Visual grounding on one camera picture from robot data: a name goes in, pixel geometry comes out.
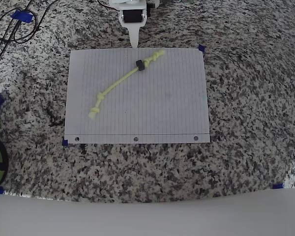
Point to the lined paper sheet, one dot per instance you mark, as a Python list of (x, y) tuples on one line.
[(150, 110)]

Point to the black hex nut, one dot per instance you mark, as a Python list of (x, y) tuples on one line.
[(140, 65)]

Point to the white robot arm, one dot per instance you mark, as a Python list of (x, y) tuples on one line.
[(127, 3)]

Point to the white board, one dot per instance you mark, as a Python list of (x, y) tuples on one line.
[(147, 218)]

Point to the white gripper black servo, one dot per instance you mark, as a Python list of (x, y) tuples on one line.
[(133, 17)]

